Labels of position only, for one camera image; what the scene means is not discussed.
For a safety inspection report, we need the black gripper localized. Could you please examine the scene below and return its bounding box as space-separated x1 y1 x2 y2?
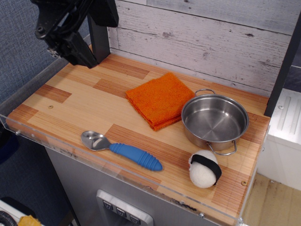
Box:
35 6 98 69

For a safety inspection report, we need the orange towel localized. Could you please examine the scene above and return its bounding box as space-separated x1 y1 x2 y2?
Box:
126 73 194 131

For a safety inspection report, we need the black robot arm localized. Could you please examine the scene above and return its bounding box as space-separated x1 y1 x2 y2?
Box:
32 0 119 68

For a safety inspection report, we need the clear acrylic table guard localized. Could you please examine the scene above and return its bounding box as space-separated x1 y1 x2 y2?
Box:
0 54 269 226

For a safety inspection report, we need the grey metal cabinet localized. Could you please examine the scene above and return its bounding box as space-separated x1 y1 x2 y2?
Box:
46 148 220 226

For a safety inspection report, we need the stainless steel pot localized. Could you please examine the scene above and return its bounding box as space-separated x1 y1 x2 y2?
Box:
181 89 249 156

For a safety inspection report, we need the silver button panel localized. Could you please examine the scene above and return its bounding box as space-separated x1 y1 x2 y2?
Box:
96 189 154 226

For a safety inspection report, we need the white plush sushi toy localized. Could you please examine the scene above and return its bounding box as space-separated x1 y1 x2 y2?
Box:
189 150 222 188

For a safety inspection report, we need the yellow object bottom left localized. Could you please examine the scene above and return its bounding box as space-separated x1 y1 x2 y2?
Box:
17 215 42 226

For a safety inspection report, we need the white cabinet right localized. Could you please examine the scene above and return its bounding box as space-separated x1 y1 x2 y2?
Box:
257 89 301 190

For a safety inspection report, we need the blue handled metal spoon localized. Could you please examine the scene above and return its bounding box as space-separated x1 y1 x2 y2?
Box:
80 131 163 171

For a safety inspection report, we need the black hose bottom left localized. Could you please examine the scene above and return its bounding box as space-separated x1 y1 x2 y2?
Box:
0 210 15 226

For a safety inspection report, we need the dark vertical post right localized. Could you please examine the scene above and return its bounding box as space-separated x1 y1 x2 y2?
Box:
264 14 301 117

